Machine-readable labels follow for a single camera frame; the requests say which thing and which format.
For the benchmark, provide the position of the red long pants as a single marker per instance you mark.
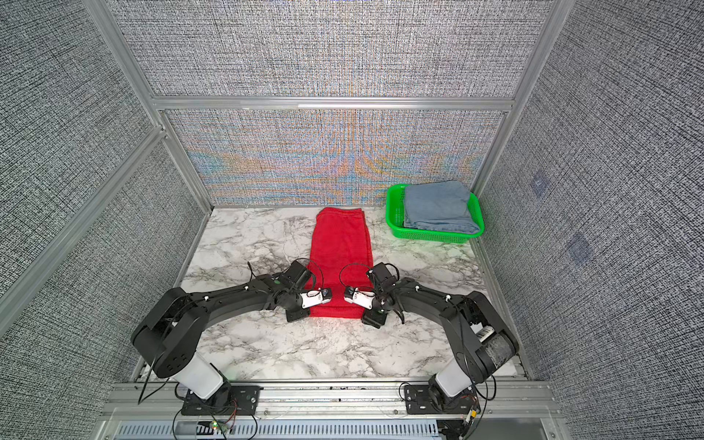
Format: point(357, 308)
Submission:
point(340, 256)

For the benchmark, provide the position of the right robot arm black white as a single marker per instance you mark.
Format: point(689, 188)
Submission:
point(480, 340)

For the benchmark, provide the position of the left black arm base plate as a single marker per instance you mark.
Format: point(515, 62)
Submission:
point(230, 399)

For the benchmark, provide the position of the folded grey-blue cloth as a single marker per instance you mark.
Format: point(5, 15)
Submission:
point(439, 207)

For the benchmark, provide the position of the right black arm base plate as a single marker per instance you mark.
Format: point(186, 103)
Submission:
point(429, 399)

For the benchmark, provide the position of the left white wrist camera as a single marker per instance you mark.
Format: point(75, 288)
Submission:
point(315, 297)

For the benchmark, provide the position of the white slotted cable duct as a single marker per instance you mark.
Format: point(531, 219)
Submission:
point(282, 429)

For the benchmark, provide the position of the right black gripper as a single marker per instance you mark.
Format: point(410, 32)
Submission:
point(372, 318)

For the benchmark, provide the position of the aluminium front rail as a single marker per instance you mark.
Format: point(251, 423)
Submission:
point(378, 398)

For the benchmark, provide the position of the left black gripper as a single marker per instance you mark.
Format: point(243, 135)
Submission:
point(295, 316)

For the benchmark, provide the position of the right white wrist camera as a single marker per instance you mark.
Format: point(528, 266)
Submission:
point(360, 298)

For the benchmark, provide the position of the aluminium cage frame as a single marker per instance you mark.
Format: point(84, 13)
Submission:
point(125, 124)

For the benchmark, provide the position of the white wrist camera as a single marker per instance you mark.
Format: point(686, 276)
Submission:
point(360, 298)
point(315, 297)

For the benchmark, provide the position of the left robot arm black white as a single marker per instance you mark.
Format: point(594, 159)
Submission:
point(168, 336)

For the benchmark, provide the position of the green plastic basket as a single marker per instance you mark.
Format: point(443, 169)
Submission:
point(395, 216)

